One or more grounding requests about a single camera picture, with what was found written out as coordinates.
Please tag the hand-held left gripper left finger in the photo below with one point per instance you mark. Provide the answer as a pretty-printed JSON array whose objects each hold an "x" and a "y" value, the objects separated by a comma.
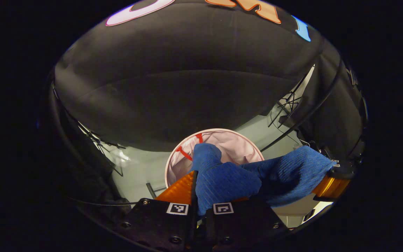
[{"x": 152, "y": 224}]

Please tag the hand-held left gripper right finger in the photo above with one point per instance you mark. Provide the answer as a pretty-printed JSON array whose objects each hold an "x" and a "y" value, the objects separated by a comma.
[{"x": 247, "y": 224}]

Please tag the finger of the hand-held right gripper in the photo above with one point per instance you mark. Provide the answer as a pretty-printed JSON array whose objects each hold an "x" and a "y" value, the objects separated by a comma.
[{"x": 331, "y": 187}]

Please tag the blue ribbed knit jacket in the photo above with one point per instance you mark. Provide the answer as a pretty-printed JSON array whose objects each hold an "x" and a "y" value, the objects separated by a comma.
[{"x": 229, "y": 182}]

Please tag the pink laundry hamper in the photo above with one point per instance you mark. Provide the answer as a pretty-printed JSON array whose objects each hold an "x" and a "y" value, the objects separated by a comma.
[{"x": 236, "y": 147}]

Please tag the small black stick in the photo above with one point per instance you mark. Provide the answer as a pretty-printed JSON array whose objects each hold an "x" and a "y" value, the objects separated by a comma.
[{"x": 151, "y": 190}]

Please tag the black tripod stand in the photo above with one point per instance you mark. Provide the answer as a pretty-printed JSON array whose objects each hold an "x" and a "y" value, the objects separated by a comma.
[
  {"x": 98, "y": 141},
  {"x": 287, "y": 103}
]

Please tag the black backdrop cloth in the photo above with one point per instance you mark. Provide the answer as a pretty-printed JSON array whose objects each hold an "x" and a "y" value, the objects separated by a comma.
[{"x": 187, "y": 87}]

